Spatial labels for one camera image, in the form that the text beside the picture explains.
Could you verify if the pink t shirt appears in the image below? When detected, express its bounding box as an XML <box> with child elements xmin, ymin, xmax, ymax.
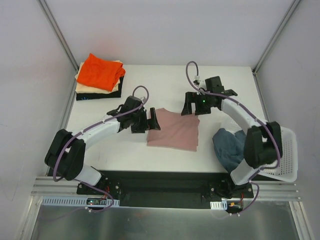
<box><xmin>146</xmin><ymin>108</ymin><xmax>200</xmax><ymax>152</ymax></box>

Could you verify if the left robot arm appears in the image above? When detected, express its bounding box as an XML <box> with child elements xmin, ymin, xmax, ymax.
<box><xmin>44</xmin><ymin>95</ymin><xmax>161</xmax><ymax>195</ymax></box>

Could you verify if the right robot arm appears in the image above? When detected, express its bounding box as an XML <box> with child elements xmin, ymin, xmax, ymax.
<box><xmin>181</xmin><ymin>75</ymin><xmax>283</xmax><ymax>199</ymax></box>

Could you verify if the blue grey t shirt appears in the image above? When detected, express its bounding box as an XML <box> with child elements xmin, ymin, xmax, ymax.
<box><xmin>212</xmin><ymin>128</ymin><xmax>246</xmax><ymax>174</ymax></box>

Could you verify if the black folded t shirt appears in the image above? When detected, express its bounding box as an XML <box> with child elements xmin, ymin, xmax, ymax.
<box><xmin>75</xmin><ymin>76</ymin><xmax>124</xmax><ymax>101</ymax></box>

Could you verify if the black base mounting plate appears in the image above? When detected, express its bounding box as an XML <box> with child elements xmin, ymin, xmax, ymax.
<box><xmin>76</xmin><ymin>170</ymin><xmax>254</xmax><ymax>210</ymax></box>

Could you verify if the orange folded t shirt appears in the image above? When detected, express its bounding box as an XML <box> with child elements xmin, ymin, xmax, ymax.
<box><xmin>76</xmin><ymin>53</ymin><xmax>126</xmax><ymax>92</ymax></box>

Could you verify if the cream folded t shirt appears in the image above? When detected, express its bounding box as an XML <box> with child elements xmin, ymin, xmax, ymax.
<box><xmin>74</xmin><ymin>62</ymin><xmax>121</xmax><ymax>94</ymax></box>

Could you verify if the white plastic laundry basket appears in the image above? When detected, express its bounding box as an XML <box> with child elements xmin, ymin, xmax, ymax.
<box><xmin>259</xmin><ymin>126</ymin><xmax>298</xmax><ymax>183</ymax></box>

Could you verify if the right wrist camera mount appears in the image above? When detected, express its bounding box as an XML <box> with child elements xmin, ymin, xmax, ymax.
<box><xmin>193</xmin><ymin>75</ymin><xmax>202</xmax><ymax>87</ymax></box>

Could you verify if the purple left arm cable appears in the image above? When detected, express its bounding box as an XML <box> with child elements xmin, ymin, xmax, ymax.
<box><xmin>43</xmin><ymin>85</ymin><xmax>151</xmax><ymax>223</ymax></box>

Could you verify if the right white cable duct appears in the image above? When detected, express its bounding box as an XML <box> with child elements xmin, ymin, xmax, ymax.
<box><xmin>210</xmin><ymin>200</ymin><xmax>228</xmax><ymax>211</ymax></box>

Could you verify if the white cable duct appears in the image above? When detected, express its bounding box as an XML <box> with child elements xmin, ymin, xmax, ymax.
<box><xmin>42</xmin><ymin>196</ymin><xmax>120</xmax><ymax>208</ymax></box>
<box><xmin>210</xmin><ymin>200</ymin><xmax>228</xmax><ymax>211</ymax></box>

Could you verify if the aluminium front rail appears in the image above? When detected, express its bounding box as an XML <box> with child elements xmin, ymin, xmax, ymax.
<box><xmin>31</xmin><ymin>176</ymin><xmax>83</xmax><ymax>198</ymax></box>

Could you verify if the left white cable duct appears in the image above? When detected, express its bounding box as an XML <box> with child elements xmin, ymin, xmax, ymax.
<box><xmin>42</xmin><ymin>196</ymin><xmax>120</xmax><ymax>208</ymax></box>

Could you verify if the left aluminium frame post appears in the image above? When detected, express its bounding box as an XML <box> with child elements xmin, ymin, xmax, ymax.
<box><xmin>37</xmin><ymin>0</ymin><xmax>80</xmax><ymax>71</ymax></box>

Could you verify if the aluminium frame post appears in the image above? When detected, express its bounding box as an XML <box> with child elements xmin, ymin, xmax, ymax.
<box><xmin>252</xmin><ymin>0</ymin><xmax>302</xmax><ymax>76</ymax></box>
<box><xmin>37</xmin><ymin>0</ymin><xmax>80</xmax><ymax>71</ymax></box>

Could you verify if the right aluminium frame post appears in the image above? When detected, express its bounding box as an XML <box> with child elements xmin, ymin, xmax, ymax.
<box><xmin>252</xmin><ymin>0</ymin><xmax>302</xmax><ymax>76</ymax></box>

